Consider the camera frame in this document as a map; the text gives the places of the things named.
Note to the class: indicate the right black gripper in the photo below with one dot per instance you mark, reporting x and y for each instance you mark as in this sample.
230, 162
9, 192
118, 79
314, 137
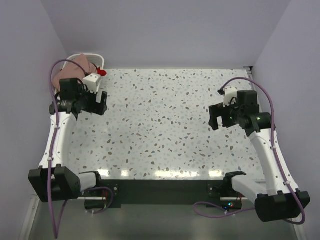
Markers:
215, 116

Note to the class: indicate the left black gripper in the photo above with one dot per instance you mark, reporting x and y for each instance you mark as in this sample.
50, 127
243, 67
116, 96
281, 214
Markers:
100, 103

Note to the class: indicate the pink t shirt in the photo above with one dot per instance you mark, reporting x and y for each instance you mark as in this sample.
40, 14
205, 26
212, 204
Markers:
73, 71

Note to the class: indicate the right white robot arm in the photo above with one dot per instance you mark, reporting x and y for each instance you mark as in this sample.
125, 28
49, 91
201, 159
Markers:
280, 198

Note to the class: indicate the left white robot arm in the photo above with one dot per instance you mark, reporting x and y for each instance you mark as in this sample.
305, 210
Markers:
53, 177

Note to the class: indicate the red t shirt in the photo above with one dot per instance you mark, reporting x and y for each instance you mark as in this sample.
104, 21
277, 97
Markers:
101, 72

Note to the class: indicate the white laundry basket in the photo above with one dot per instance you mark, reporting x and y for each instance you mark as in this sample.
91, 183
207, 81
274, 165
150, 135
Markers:
96, 60

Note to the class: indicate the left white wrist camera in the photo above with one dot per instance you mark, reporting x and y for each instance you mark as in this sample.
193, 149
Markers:
92, 81

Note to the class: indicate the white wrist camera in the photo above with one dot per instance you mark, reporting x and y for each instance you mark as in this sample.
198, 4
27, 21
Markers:
229, 94
92, 81

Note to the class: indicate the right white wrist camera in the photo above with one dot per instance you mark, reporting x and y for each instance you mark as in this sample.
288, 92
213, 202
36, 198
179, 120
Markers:
229, 94

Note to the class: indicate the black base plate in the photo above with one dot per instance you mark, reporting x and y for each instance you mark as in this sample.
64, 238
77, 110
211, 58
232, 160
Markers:
162, 192

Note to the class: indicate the aluminium frame rail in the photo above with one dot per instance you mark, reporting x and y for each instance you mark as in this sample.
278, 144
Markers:
29, 218

